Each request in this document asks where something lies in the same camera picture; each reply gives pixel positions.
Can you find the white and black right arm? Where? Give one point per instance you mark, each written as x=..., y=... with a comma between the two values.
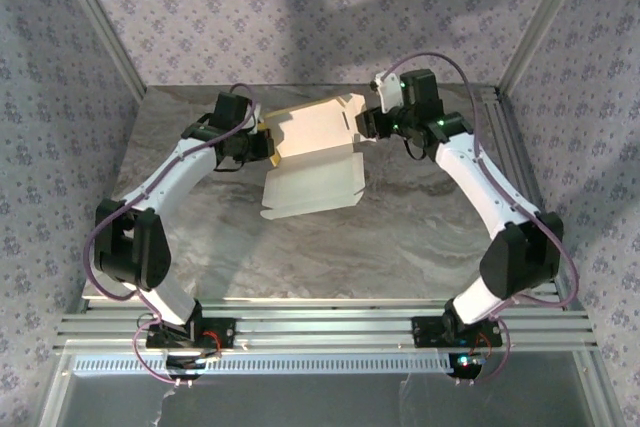
x=475, y=182

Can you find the grey metal panel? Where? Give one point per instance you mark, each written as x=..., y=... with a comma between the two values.
x=300, y=402

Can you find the aluminium frame post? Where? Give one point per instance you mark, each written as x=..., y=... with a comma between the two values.
x=545, y=12
x=100, y=22

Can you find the aluminium rail frame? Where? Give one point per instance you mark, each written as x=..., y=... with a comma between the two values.
x=325, y=327

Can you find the yellow and white paper box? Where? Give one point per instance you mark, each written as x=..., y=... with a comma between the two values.
x=315, y=187

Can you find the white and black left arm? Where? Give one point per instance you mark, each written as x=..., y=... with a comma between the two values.
x=165, y=182

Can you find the aluminium side rails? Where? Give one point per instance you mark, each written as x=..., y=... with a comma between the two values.
x=520, y=187

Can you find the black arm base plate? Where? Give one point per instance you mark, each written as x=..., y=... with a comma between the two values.
x=425, y=332
x=220, y=334

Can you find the black controller board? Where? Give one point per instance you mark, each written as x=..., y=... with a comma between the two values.
x=192, y=363
x=465, y=363

